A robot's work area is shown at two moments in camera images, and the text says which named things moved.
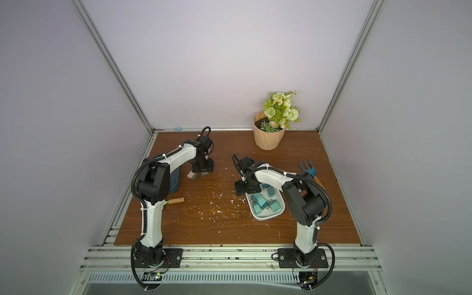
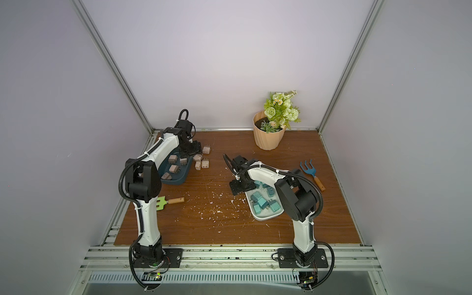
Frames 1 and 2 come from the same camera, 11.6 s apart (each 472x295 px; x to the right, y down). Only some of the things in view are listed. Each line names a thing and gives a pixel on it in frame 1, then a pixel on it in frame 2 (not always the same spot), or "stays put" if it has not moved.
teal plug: [262, 203] stays put
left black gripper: [198, 169] to [198, 149]
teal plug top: [257, 209] stays put
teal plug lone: [271, 190] stays put
